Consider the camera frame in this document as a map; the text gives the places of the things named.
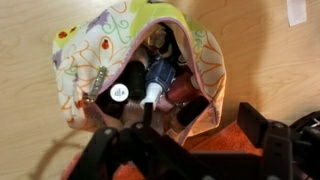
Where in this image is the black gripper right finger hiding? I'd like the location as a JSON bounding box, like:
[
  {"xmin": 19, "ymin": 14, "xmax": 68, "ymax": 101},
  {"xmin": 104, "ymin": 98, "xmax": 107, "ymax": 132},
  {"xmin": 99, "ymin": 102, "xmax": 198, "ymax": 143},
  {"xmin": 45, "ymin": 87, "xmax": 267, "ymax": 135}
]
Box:
[{"xmin": 237, "ymin": 102, "xmax": 320, "ymax": 180}]

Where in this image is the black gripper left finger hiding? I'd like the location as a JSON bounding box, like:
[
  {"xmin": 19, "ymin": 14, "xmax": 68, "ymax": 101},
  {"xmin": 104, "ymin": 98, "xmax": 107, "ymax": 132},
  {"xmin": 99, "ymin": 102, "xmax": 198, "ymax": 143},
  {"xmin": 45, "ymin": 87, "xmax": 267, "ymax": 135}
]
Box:
[{"xmin": 66, "ymin": 103, "xmax": 200, "ymax": 180}]

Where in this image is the blue nail polish bottle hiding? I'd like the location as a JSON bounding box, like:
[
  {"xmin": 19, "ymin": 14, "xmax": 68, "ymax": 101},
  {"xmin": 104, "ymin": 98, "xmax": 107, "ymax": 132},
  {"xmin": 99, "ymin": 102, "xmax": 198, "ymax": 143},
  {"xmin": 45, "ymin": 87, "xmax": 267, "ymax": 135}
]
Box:
[{"xmin": 140, "ymin": 60, "xmax": 176, "ymax": 108}]

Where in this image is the floral cosmetic pouch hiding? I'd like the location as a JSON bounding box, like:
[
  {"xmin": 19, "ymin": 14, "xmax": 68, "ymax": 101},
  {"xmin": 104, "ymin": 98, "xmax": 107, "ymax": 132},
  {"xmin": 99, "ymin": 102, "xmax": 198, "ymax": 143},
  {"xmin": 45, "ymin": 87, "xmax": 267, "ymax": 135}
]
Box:
[{"xmin": 53, "ymin": 0, "xmax": 226, "ymax": 143}]

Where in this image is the red nail polish bottle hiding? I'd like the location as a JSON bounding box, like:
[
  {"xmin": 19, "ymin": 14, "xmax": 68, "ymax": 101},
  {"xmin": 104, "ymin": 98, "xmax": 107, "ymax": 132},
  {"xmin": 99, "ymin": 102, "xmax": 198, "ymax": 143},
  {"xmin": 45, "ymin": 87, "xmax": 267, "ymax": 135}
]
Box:
[{"xmin": 166, "ymin": 72, "xmax": 199, "ymax": 103}]

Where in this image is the orange towel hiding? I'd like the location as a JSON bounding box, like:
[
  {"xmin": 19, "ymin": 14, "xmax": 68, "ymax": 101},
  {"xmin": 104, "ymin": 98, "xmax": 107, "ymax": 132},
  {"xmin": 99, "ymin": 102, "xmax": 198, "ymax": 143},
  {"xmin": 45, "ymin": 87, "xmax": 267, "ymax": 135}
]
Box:
[{"xmin": 59, "ymin": 120, "xmax": 264, "ymax": 180}]

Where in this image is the black bottle with white cap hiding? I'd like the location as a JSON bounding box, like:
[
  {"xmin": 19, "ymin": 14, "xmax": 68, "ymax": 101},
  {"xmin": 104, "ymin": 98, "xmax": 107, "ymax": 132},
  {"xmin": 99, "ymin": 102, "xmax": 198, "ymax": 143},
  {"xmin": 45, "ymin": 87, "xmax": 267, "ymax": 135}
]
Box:
[{"xmin": 110, "ymin": 83, "xmax": 129, "ymax": 102}]

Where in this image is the black tall bottle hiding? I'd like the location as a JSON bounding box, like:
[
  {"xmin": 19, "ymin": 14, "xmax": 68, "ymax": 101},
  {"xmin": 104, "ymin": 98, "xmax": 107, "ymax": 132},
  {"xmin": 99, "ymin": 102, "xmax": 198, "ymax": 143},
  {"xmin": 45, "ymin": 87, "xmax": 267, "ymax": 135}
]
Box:
[{"xmin": 126, "ymin": 61, "xmax": 146, "ymax": 100}]

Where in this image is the single adhesive bandage strip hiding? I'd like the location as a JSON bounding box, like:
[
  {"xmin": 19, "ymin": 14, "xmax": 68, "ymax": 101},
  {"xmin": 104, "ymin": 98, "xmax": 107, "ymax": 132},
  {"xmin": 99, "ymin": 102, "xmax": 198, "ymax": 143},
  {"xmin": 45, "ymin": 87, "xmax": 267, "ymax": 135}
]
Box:
[{"xmin": 286, "ymin": 0, "xmax": 307, "ymax": 27}]

